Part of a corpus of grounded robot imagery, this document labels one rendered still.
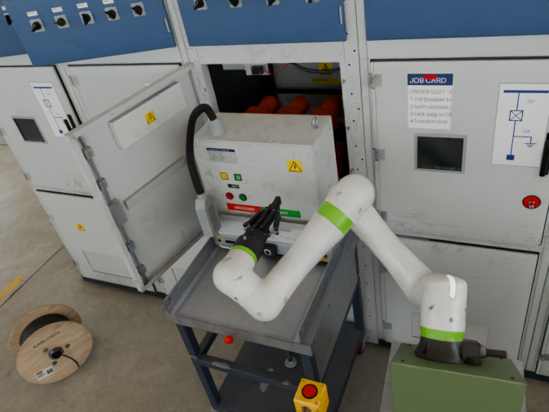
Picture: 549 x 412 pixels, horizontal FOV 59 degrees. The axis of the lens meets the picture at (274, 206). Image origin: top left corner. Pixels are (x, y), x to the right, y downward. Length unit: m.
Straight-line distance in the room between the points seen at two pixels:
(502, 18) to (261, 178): 0.93
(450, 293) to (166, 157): 1.20
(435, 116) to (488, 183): 0.33
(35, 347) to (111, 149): 1.44
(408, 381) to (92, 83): 1.81
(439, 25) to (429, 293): 0.82
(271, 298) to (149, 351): 1.70
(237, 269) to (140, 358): 1.71
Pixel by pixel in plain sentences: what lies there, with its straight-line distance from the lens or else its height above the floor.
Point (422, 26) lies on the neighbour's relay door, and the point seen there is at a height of 1.69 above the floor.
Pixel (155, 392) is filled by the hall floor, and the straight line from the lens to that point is 2.86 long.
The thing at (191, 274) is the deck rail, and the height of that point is 0.87.
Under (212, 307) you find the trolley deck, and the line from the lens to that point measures 1.93.
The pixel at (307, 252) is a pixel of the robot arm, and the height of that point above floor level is 1.25.
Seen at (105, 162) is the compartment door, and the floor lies 1.41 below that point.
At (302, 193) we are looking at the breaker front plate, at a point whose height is 1.19.
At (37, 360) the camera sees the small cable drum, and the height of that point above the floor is 0.23.
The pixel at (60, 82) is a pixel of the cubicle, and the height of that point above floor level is 1.49.
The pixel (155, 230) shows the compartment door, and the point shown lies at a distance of 2.09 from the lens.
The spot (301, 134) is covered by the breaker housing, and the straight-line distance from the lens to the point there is 1.74.
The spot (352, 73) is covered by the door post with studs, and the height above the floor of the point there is 1.53.
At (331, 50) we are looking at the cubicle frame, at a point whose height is 1.61.
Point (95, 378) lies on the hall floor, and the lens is 3.08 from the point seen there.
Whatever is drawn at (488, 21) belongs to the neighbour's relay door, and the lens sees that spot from 1.66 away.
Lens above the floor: 2.21
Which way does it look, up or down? 36 degrees down
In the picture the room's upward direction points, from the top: 12 degrees counter-clockwise
